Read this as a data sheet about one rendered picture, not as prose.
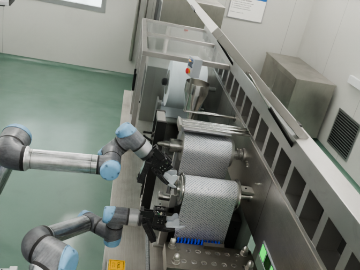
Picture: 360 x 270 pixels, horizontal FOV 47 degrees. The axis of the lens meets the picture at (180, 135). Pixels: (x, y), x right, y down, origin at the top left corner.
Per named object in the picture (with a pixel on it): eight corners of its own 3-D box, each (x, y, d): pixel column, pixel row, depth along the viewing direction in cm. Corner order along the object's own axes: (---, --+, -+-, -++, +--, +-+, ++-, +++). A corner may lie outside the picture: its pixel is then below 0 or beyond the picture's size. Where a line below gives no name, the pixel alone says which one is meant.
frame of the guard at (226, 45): (175, -2, 235) (185, -11, 234) (233, 67, 256) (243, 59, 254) (201, 43, 133) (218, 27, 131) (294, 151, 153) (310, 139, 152)
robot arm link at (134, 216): (127, 229, 177) (127, 217, 184) (137, 230, 178) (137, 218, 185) (129, 215, 174) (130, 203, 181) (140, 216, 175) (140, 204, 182)
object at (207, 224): (173, 238, 186) (181, 204, 179) (223, 243, 190) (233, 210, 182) (173, 238, 186) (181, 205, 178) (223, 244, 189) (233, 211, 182)
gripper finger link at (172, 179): (184, 185, 175) (171, 170, 172) (173, 192, 177) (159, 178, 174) (184, 181, 178) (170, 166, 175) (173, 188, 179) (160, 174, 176)
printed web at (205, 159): (165, 209, 225) (182, 126, 205) (206, 214, 229) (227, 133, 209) (169, 258, 190) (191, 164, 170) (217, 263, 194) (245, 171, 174)
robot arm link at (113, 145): (94, 160, 163) (114, 144, 161) (97, 148, 173) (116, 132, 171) (107, 173, 166) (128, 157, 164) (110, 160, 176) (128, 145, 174)
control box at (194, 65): (182, 73, 219) (186, 54, 215) (193, 74, 221) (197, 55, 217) (187, 77, 213) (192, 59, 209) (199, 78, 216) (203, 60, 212)
